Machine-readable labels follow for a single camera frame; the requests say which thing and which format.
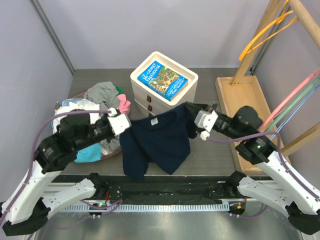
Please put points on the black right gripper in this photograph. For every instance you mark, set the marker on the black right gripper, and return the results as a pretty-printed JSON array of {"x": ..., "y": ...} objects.
[{"x": 195, "y": 107}]

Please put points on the navy blue t shirt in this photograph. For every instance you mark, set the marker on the navy blue t shirt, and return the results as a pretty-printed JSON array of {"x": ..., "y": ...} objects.
[{"x": 163, "y": 139}]

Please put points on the yellow hanger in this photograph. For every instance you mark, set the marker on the yellow hanger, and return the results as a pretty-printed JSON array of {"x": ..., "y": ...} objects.
[{"x": 254, "y": 44}]

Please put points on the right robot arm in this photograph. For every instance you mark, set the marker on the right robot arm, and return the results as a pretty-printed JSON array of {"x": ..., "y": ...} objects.
[{"x": 297, "y": 199}]

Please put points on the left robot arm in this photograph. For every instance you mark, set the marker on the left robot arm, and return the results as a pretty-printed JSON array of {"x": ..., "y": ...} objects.
[{"x": 27, "y": 210}]

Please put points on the blue hanger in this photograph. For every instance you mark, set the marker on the blue hanger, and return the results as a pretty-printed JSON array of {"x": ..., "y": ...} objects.
[{"x": 298, "y": 110}]

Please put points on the blue treehouse paperback book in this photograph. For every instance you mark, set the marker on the blue treehouse paperback book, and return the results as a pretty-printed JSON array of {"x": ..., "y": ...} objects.
[{"x": 163, "y": 80}]

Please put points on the white drawer unit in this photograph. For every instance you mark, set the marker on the white drawer unit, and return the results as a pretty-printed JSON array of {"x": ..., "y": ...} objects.
[{"x": 148, "y": 101}]

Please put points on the pink cloth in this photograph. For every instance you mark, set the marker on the pink cloth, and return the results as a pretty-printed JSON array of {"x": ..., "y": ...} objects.
[{"x": 124, "y": 104}]

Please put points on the green cloth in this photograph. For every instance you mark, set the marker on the green cloth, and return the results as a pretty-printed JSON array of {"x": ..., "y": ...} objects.
[{"x": 120, "y": 91}]

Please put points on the grey cloth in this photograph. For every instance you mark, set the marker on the grey cloth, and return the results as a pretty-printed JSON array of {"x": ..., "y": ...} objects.
[{"x": 104, "y": 94}]

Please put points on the light blue cloth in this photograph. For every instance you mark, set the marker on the light blue cloth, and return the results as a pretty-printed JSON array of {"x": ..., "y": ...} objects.
[{"x": 89, "y": 154}]

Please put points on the white cloth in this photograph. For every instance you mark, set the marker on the white cloth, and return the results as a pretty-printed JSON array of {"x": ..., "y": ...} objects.
[{"x": 74, "y": 104}]

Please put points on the white slotted cable duct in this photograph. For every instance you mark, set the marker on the white slotted cable duct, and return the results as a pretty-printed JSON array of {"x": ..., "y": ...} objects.
[{"x": 131, "y": 208}]

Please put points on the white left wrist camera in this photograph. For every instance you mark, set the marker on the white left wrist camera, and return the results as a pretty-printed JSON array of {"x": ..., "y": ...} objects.
[{"x": 118, "y": 121}]

